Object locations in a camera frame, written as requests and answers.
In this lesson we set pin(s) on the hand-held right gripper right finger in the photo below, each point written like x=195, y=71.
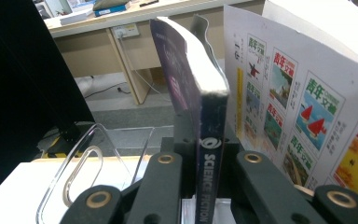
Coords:
x=261, y=186

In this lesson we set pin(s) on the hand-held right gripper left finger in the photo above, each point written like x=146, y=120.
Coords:
x=161, y=186

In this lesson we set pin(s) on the clear acrylic book rack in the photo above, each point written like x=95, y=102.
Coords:
x=74, y=174

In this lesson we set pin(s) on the white book with picture grid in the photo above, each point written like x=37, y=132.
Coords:
x=307, y=93

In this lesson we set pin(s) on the purple magazine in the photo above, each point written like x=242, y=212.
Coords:
x=186, y=77

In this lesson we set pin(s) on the black stand base hazard tape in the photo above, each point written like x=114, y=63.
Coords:
x=68, y=137

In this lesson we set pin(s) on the white table sheet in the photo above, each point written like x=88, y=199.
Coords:
x=12, y=193

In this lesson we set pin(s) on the beige desk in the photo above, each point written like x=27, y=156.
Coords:
x=84, y=53

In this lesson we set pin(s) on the black curtain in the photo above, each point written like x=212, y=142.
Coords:
x=28, y=77

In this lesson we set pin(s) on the blue book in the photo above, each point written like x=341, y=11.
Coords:
x=112, y=11

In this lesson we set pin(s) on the white paper stack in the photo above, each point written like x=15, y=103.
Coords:
x=76, y=18

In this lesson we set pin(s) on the white wall socket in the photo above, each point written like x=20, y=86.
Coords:
x=125, y=30

